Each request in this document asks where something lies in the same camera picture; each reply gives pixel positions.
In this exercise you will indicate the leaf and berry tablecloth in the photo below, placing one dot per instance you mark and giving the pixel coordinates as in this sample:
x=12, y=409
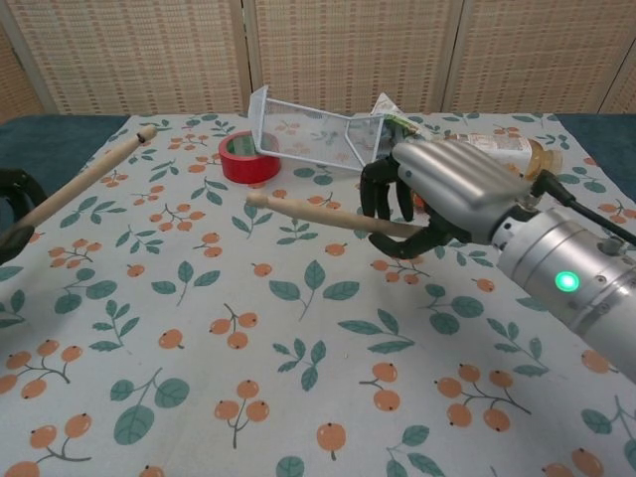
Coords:
x=248, y=323

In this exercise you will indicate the orange green ball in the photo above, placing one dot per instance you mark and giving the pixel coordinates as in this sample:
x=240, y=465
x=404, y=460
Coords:
x=421, y=201

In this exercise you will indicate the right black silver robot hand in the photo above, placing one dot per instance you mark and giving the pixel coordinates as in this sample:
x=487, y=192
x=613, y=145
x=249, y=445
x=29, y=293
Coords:
x=457, y=179

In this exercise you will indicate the red tape roll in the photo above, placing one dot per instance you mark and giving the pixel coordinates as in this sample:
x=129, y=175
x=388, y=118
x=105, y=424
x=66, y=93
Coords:
x=246, y=166

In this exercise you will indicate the plastic tea bottle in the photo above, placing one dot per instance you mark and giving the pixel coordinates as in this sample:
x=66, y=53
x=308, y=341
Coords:
x=502, y=146

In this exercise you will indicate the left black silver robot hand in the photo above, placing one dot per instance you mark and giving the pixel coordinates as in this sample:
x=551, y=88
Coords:
x=20, y=191

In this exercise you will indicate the woven folding screen panel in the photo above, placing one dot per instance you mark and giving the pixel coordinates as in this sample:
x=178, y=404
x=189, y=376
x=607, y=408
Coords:
x=353, y=49
x=17, y=84
x=134, y=54
x=541, y=49

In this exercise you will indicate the wooden stick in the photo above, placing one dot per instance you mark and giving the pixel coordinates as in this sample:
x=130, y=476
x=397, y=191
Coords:
x=318, y=214
x=84, y=176

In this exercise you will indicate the white green snack packet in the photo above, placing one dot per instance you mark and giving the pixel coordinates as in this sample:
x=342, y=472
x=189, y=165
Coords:
x=392, y=111

